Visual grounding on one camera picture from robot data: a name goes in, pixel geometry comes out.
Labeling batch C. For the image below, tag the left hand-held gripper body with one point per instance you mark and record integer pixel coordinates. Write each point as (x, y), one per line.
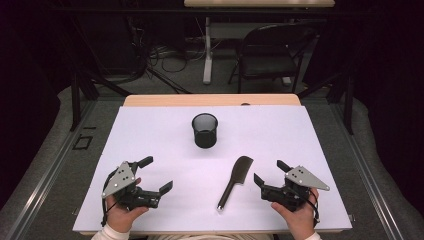
(146, 200)

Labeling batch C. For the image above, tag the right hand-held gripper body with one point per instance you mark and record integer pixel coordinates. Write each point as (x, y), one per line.
(280, 194)

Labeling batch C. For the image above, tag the black mesh pen holder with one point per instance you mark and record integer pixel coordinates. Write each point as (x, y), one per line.
(205, 140)

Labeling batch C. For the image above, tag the person's left hand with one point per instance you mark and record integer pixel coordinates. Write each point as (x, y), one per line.
(120, 218)

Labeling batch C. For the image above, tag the person's right hand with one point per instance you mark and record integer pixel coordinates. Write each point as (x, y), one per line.
(300, 223)

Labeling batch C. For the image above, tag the white board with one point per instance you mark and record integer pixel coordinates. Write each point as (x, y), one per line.
(160, 133)

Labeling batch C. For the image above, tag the wooden table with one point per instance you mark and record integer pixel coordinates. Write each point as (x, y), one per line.
(200, 100)

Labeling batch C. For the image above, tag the black metal stand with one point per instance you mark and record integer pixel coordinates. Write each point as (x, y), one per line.
(348, 113)
(75, 110)

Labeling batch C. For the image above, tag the black folding chair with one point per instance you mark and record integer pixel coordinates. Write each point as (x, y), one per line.
(266, 66)

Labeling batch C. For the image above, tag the white-legged desk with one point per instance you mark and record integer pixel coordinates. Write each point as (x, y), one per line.
(207, 66)

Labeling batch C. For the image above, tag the dark curtain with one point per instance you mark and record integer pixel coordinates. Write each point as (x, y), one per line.
(26, 100)
(393, 100)

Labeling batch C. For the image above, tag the black metal crossbar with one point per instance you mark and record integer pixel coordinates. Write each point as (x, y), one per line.
(133, 11)

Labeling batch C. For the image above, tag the metal floor rail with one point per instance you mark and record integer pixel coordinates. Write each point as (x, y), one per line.
(43, 186)
(366, 186)

